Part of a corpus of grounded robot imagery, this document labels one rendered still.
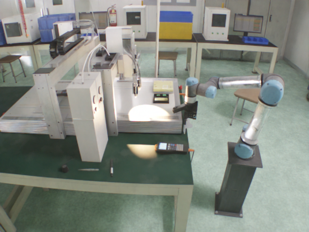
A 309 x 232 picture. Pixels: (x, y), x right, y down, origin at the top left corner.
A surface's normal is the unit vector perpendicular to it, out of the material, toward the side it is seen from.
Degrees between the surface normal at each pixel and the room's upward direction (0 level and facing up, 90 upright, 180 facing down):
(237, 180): 90
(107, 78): 90
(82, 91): 90
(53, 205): 0
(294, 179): 0
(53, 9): 90
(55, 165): 0
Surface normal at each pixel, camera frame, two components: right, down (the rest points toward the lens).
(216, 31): -0.04, 0.53
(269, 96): -0.49, 0.35
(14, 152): 0.00, -0.85
